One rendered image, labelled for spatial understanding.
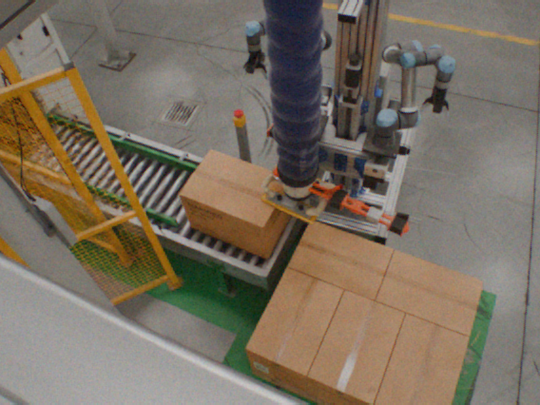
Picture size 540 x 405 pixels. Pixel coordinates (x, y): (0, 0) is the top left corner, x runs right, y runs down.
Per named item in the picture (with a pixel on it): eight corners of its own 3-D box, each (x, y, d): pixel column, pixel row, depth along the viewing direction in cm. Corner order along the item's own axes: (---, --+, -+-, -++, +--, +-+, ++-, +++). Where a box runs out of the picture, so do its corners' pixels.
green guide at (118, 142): (48, 122, 404) (45, 114, 397) (57, 113, 409) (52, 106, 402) (209, 180, 359) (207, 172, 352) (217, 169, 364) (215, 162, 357)
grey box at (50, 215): (41, 232, 229) (11, 196, 205) (48, 223, 232) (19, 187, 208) (72, 246, 224) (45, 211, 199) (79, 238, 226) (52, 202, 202)
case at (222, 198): (190, 227, 337) (178, 193, 304) (219, 184, 356) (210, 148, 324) (267, 260, 319) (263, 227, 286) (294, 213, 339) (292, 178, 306)
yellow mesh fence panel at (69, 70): (78, 334, 353) (-126, 145, 181) (74, 322, 358) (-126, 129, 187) (184, 284, 372) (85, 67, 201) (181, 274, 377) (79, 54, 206)
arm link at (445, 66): (452, 52, 228) (459, 64, 223) (447, 70, 237) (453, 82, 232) (436, 54, 228) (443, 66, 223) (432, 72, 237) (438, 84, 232)
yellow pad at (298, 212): (260, 201, 282) (260, 195, 278) (269, 188, 287) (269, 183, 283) (312, 224, 271) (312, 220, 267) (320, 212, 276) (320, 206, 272)
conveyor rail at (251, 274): (12, 182, 388) (1, 167, 372) (16, 177, 390) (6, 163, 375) (264, 289, 323) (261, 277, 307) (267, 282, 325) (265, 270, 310)
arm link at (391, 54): (374, 45, 275) (405, 49, 229) (392, 42, 275) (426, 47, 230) (376, 65, 279) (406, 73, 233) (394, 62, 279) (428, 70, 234)
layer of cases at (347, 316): (251, 368, 319) (244, 349, 286) (310, 247, 369) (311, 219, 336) (427, 446, 285) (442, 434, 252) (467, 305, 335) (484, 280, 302)
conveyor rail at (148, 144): (62, 127, 421) (53, 112, 405) (66, 124, 423) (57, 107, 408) (303, 214, 355) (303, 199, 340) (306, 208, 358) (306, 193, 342)
